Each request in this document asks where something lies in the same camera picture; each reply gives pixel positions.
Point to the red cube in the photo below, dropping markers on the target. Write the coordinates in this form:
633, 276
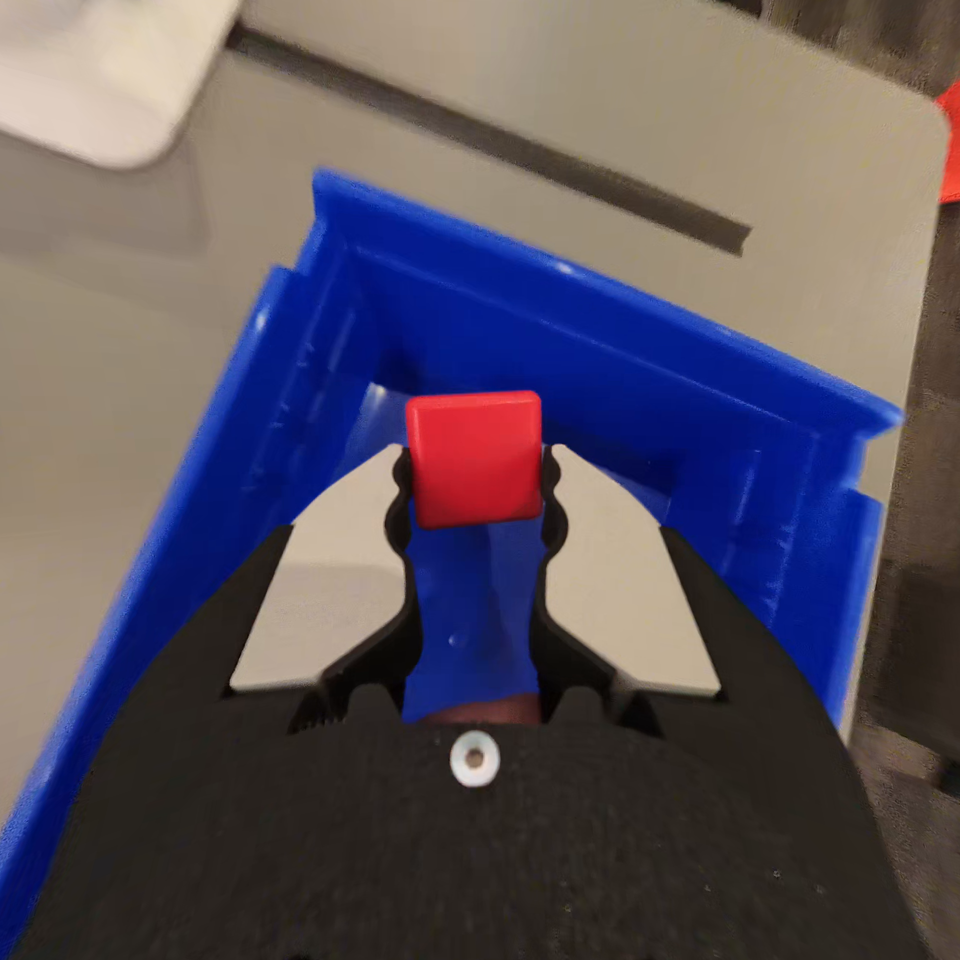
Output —
472, 457

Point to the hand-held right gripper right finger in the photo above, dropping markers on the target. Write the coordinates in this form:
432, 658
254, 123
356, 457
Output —
630, 592

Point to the orange traffic cone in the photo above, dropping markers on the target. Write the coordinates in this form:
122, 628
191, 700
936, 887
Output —
951, 142

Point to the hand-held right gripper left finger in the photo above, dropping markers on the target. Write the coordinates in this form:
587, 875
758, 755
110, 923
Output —
315, 592

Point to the wooden document stand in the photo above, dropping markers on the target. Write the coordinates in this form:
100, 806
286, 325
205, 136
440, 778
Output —
97, 67

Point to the blue plastic bin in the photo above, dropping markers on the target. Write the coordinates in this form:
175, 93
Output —
600, 360

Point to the grey desk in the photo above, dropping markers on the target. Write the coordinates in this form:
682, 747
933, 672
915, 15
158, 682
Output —
112, 337

